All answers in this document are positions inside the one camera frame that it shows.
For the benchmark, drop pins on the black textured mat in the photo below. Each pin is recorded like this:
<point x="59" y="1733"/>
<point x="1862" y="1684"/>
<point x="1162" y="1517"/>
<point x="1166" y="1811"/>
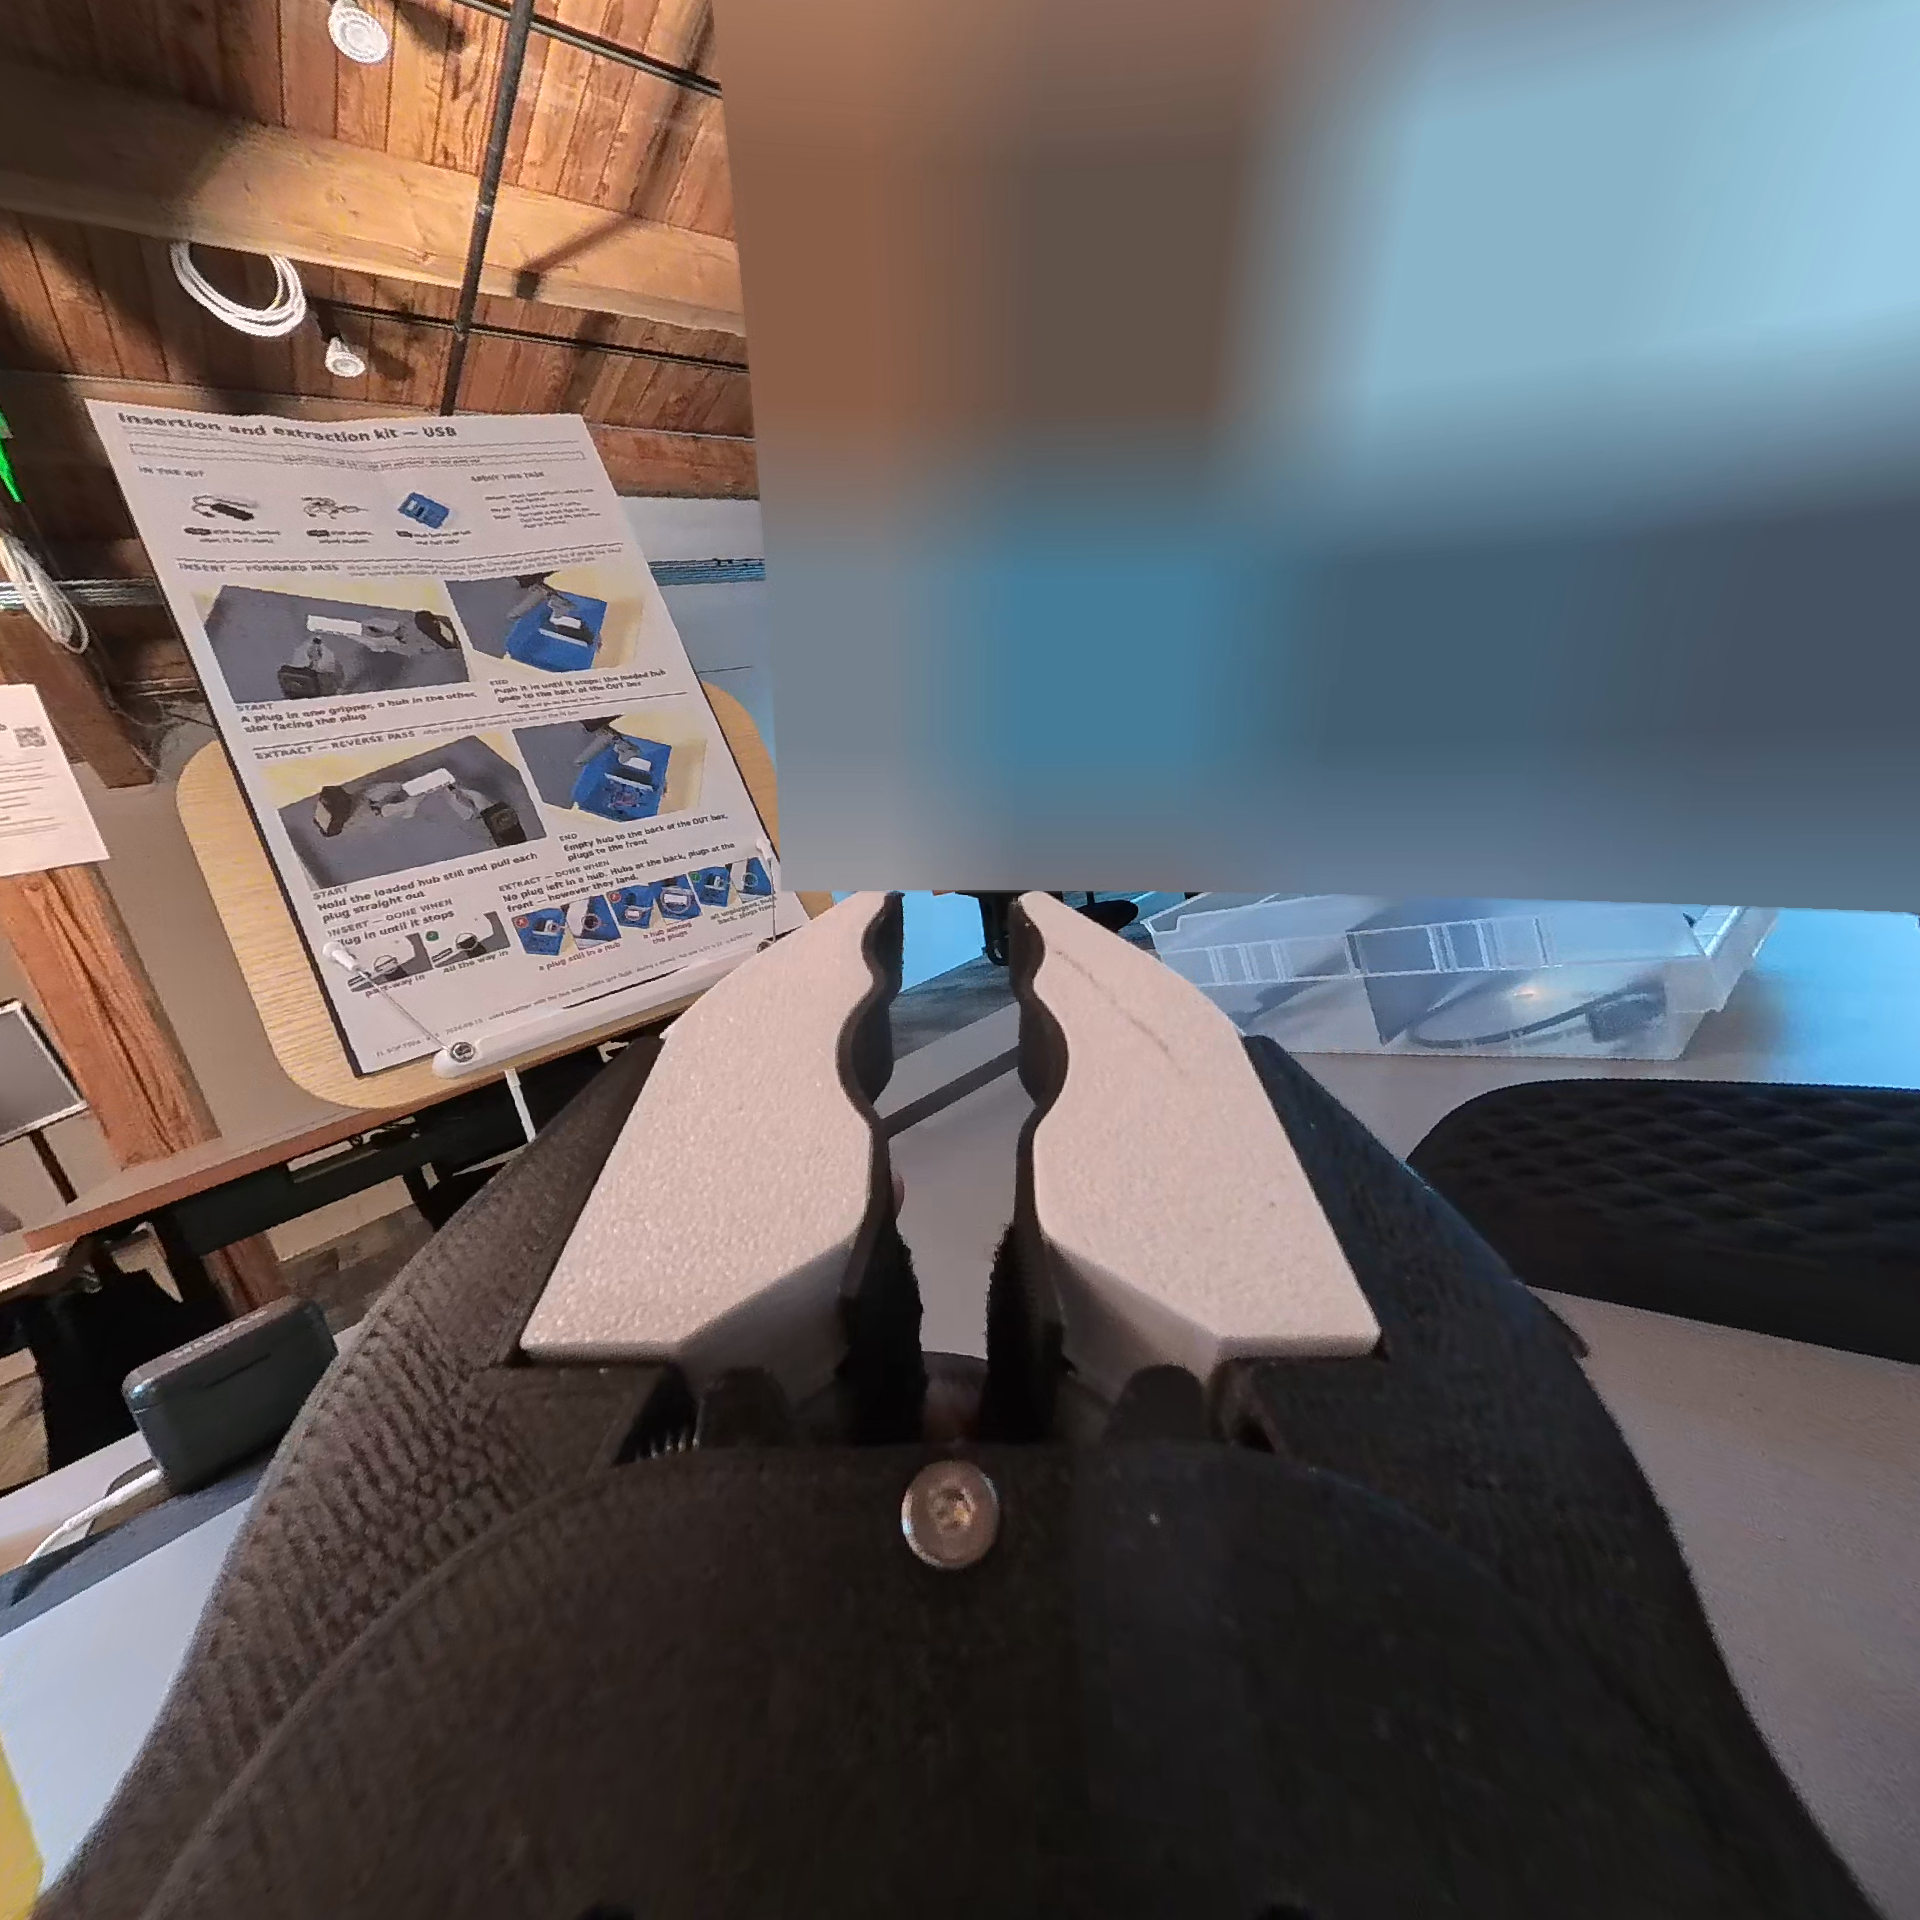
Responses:
<point x="1679" y="1199"/>

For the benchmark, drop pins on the instruction poster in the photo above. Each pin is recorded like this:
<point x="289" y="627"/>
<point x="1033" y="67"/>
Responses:
<point x="452" y="675"/>

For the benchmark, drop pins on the clear plastic bin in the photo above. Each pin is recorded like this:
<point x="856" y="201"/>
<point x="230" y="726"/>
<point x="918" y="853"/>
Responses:
<point x="1304" y="1003"/>

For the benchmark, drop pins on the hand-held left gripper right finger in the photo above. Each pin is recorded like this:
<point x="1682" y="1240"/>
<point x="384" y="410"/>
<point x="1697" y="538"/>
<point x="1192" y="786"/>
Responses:
<point x="1199" y="1187"/>

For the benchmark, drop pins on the small grey framed screen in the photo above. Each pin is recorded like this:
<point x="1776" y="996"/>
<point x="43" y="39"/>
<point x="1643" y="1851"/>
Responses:
<point x="31" y="1071"/>

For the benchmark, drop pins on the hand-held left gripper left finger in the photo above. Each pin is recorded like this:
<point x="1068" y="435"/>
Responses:
<point x="708" y="1187"/>

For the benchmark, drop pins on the white paper note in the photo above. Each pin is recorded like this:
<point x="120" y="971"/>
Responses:
<point x="43" y="783"/>

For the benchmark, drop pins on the dark grey small case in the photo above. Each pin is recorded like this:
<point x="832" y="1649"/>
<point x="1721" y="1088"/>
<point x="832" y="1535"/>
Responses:
<point x="228" y="1396"/>

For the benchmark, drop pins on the white ceiling spotlight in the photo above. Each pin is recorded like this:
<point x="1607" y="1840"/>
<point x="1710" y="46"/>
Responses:
<point x="341" y="357"/>
<point x="359" y="27"/>

